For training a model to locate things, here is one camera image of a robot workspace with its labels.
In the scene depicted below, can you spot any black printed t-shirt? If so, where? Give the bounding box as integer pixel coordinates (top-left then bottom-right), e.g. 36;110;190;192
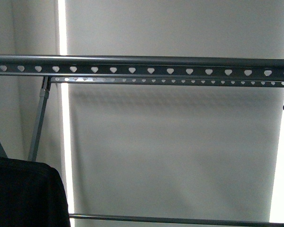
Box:
0;157;71;227

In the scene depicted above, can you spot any grey metal clothes rack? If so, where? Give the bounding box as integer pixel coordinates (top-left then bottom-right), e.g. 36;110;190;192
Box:
0;54;284;226

